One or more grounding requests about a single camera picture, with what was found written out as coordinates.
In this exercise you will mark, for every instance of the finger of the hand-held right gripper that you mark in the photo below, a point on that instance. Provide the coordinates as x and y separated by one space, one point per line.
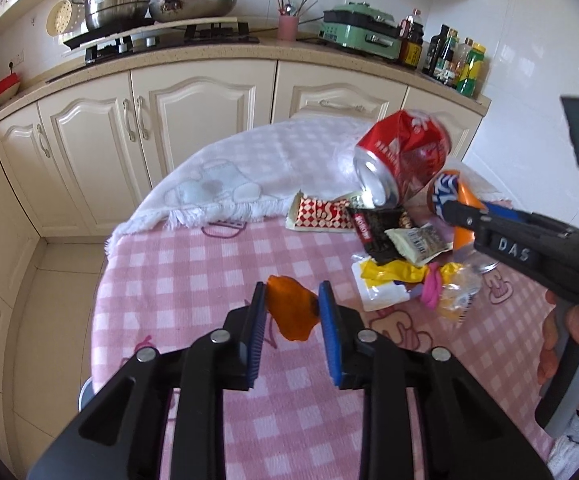
462 214
507 212

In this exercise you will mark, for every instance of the white bowl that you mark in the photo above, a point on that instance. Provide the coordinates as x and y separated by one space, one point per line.
9 97

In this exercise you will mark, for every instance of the white plastic packet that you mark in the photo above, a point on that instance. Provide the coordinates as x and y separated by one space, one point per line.
382 297

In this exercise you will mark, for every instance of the pink candy wrapper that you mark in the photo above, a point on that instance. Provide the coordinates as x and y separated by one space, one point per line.
430 287

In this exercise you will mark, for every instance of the black snack packet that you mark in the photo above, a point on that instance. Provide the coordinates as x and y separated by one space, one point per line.
374 235

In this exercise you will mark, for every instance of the pink utensil holder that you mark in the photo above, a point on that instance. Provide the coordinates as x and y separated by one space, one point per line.
288 27

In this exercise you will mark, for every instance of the white barcode packet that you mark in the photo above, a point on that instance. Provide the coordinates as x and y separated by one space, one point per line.
417 245

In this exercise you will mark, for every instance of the white wall socket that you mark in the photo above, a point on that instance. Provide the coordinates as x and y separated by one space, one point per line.
15 62

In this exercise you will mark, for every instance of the crumpled red can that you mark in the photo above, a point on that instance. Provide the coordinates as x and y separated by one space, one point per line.
404 150

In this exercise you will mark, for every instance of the orange blue snack bag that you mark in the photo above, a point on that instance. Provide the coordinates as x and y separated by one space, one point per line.
464 245

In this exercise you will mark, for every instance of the person's right forearm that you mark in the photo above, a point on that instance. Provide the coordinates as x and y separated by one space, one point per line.
577 452

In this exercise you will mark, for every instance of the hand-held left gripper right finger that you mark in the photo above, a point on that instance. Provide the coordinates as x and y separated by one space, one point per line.
330 340

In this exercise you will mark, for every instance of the red white checkered packet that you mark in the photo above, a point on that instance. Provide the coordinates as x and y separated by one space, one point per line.
319 215

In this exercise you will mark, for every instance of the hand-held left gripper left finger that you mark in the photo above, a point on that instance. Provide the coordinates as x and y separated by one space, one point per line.
257 330

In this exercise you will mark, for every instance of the steel wok with lid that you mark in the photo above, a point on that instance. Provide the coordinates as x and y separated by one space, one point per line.
199 5

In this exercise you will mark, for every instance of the cream perforated tray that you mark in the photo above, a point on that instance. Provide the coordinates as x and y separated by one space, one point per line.
60 19

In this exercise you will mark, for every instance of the clear oil bottle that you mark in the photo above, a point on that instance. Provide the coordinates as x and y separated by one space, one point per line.
463 57

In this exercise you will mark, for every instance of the pink checkered tablecloth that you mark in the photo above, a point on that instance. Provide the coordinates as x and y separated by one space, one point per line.
194 280

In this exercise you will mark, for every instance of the red box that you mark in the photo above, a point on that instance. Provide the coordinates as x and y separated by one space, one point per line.
5 84

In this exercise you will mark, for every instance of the black gas stove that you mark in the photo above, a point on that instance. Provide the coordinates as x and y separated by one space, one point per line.
194 37

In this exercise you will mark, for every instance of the green yellow bottle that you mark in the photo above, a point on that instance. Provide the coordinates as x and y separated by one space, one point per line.
473 72

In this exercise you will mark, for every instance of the green electric cooker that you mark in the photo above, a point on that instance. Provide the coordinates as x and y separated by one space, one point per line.
364 35

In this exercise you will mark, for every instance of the clear plastic wrapper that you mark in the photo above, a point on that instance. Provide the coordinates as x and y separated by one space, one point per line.
457 295

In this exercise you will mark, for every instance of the bunch of chopsticks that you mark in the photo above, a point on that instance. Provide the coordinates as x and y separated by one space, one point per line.
294 6

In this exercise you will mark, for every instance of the yellow wrapper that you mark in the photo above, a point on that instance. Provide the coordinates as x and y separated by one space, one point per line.
394 272

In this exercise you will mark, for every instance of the orange peel scrap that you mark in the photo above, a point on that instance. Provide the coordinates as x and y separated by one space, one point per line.
292 310

